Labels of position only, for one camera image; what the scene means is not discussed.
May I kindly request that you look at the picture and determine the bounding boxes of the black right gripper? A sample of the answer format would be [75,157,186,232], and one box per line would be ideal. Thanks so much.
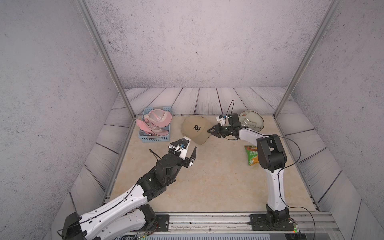
[207,123,233,138]

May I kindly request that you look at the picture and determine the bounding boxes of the beige baseball cap black logo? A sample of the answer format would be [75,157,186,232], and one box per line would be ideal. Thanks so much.
[181,116,214,145]

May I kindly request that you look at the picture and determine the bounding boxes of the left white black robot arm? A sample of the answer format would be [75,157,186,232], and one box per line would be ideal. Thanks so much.
[57,147,197,240]

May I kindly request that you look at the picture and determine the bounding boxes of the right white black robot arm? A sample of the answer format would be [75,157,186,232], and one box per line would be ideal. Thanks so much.
[208,114,291,228]

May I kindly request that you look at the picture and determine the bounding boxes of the white ceramic plate red flowers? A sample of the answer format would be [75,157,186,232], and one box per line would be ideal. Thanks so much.
[239,111,265,132]

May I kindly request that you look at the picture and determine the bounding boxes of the green red snack bag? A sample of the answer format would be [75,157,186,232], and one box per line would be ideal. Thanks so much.
[244,145,259,166]

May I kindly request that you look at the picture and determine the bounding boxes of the light blue plastic basket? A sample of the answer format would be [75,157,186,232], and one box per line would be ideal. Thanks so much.
[136,107,173,143]

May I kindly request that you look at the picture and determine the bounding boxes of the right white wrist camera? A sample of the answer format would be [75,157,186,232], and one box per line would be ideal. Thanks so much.
[216,115,228,126]

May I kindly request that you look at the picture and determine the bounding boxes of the chrome wire plate rack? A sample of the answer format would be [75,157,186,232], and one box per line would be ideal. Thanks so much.
[242,118,260,132]

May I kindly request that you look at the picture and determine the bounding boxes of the aluminium front rail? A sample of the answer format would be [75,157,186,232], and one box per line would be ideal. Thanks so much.
[115,212,344,240]

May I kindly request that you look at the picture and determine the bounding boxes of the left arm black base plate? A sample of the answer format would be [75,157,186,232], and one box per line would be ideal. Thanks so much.
[139,215,170,233]

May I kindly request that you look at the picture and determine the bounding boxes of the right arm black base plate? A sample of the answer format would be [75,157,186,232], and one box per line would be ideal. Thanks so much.
[248,214,296,232]

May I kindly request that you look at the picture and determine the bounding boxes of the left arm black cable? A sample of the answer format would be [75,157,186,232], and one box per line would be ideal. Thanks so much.
[56,148,163,238]

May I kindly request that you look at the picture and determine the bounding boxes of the right aluminium corner post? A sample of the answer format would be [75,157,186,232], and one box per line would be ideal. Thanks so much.
[273,0,342,120]

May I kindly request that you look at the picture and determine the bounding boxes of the aluminium corner post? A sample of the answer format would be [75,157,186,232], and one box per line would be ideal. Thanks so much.
[273,0,342,120]
[75,0,136,119]

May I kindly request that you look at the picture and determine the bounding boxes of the left aluminium corner post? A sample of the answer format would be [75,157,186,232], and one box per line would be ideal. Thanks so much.
[75,0,136,119]

